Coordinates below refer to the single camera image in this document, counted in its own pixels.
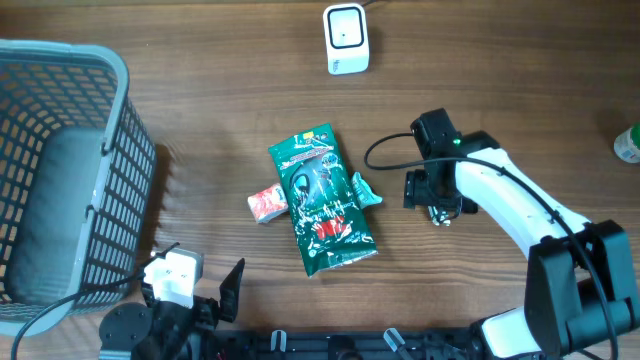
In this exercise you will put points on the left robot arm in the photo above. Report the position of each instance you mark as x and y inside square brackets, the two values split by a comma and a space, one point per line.
[165, 330]

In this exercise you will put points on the green 3M package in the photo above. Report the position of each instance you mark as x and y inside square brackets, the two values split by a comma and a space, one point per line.
[328, 221]

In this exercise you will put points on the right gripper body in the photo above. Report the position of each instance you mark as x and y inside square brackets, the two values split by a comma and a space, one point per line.
[417, 184]

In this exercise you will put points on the red white snack packet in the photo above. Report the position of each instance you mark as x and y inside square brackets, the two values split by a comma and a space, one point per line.
[268, 204]

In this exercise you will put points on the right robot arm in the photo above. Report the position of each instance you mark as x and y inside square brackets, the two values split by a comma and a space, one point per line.
[580, 287]

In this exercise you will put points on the teal wet wipes pack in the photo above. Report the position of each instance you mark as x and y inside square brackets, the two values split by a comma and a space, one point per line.
[364, 193]

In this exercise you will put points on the white barcode scanner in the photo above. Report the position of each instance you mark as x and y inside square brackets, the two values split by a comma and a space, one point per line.
[346, 38]

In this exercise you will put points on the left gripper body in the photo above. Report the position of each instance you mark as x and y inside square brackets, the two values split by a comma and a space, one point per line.
[204, 313]

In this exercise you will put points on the grey plastic mesh basket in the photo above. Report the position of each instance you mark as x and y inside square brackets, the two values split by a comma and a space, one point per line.
[77, 165]

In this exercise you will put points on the green lid jar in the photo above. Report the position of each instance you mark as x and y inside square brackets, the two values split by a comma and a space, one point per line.
[626, 145]

